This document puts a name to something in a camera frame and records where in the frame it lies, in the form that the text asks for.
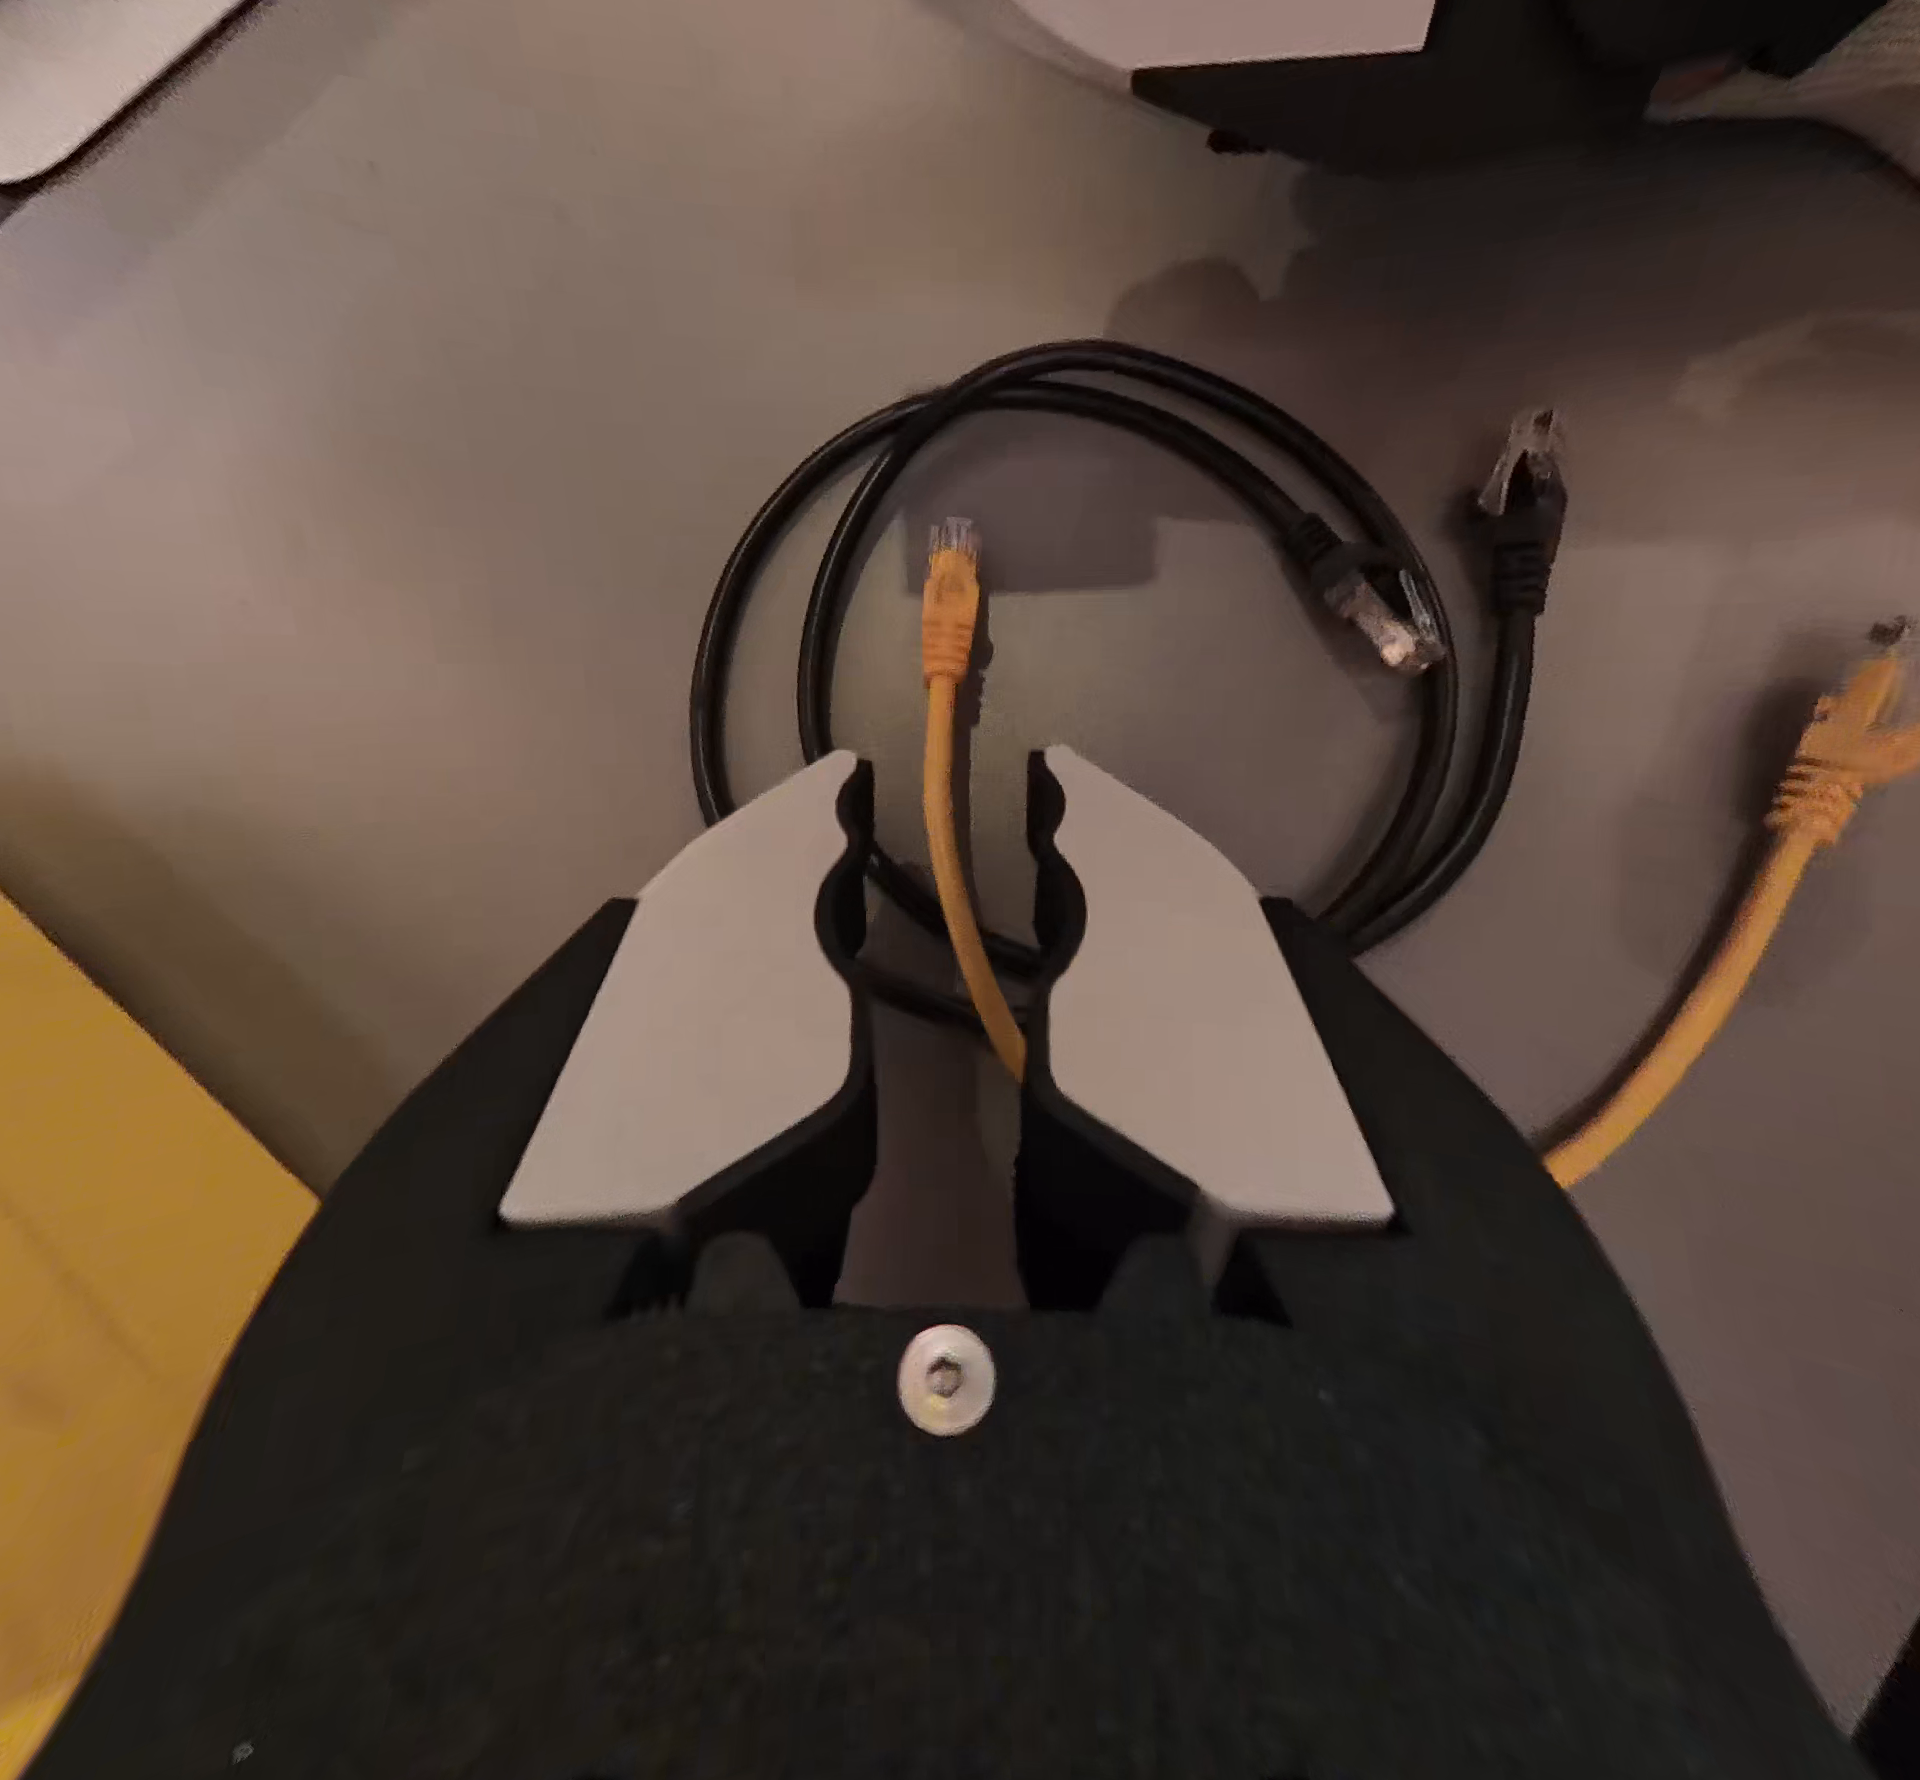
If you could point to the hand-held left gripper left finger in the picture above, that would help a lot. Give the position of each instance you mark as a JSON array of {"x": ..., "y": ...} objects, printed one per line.
[{"x": 708, "y": 1029}]

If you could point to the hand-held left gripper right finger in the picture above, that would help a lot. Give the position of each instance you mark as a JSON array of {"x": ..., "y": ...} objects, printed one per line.
[{"x": 1199, "y": 1029}]

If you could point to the yellow plastic bin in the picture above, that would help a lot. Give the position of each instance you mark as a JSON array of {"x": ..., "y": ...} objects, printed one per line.
[{"x": 89, "y": 1211}]

